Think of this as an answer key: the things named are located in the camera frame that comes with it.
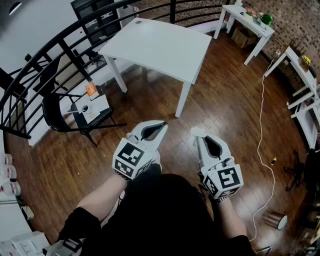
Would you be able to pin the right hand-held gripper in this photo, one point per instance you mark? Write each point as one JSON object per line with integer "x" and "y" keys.
{"x": 225, "y": 180}

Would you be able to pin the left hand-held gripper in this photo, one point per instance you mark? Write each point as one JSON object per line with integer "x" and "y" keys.
{"x": 130, "y": 157}

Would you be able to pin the small white cloth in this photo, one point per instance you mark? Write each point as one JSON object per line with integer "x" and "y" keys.
{"x": 198, "y": 132}

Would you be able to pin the person's right forearm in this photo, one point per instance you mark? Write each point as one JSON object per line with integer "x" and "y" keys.
{"x": 230, "y": 217}

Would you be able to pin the person's left forearm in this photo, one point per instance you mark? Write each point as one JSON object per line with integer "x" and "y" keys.
{"x": 105, "y": 197}

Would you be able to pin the white square table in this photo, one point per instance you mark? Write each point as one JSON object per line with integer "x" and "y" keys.
{"x": 155, "y": 50}

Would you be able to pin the person's white left shoe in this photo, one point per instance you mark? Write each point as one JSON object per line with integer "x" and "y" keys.
{"x": 158, "y": 161}

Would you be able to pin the silver metal watch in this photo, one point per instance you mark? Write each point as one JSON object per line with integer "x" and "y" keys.
{"x": 222, "y": 200}

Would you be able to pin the white paper stack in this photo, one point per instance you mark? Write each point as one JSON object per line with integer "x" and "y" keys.
{"x": 101, "y": 106}

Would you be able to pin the small yellow black object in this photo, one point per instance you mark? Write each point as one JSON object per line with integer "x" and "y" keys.
{"x": 273, "y": 161}

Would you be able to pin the small white cup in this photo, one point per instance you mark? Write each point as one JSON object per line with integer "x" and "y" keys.
{"x": 85, "y": 109}

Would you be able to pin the orange box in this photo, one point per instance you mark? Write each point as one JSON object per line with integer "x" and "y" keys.
{"x": 90, "y": 89}

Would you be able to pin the thin wooden stick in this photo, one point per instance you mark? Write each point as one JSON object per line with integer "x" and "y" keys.
{"x": 73, "y": 112}

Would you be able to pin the person's black clothing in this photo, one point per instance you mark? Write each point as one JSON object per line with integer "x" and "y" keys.
{"x": 162, "y": 212}

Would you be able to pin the black tripod stand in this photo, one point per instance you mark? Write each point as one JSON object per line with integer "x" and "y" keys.
{"x": 296, "y": 172}

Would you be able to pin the copper bin with white lid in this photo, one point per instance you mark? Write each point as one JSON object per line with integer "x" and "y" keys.
{"x": 273, "y": 220}

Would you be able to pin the black folding chair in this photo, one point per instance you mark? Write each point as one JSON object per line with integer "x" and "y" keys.
{"x": 53, "y": 112}

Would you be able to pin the black office chair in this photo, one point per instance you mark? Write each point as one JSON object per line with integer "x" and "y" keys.
{"x": 313, "y": 172}

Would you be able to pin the white shelf rack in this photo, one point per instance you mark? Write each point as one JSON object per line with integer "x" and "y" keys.
{"x": 306, "y": 80}

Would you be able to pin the brown cardboard box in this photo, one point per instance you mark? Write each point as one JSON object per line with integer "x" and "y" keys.
{"x": 243, "y": 37}

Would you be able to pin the black metal railing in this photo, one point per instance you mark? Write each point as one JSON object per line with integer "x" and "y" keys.
{"x": 67, "y": 47}

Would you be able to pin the black shelf unit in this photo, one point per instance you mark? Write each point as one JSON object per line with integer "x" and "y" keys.
{"x": 97, "y": 20}

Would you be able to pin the yellow flower pot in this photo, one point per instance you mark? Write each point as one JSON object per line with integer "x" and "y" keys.
{"x": 305, "y": 62}

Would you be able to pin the white console table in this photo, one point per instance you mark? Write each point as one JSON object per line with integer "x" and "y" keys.
{"x": 250, "y": 23}

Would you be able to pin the green plant pot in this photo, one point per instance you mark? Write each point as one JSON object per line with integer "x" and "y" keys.
{"x": 265, "y": 20}

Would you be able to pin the pink flower pot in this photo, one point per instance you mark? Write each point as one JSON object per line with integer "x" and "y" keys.
{"x": 250, "y": 13}

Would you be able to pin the clear bottle red label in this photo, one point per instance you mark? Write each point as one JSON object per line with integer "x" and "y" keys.
{"x": 11, "y": 188}
{"x": 8, "y": 173}
{"x": 7, "y": 159}

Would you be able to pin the white cabinet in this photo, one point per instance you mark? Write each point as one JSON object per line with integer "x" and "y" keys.
{"x": 10, "y": 220}

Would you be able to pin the white flat boxes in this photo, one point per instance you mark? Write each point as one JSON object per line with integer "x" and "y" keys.
{"x": 27, "y": 243}

